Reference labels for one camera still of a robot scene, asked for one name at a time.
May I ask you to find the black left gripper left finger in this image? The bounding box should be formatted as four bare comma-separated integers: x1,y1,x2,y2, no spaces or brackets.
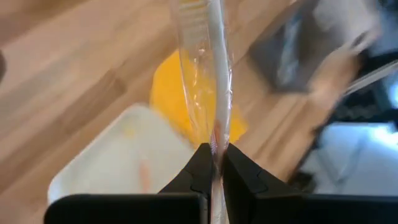
43,142,216,224

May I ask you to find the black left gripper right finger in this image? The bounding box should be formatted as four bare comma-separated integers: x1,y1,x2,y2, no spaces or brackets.
221,142,398,224

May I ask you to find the orange toothbrush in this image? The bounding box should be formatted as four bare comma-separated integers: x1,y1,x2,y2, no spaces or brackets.
169,0,234,224
137,160,152,194

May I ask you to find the white plastic bin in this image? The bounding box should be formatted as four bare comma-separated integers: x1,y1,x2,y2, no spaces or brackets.
46,103,200,203
310,0,385,55

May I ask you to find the yellow folded cloth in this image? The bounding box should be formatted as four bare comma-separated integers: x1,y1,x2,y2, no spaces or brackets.
148,49,249,147

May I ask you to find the grey translucent plastic bin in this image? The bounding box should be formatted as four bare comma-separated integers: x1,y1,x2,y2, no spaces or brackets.
248,0,352,95

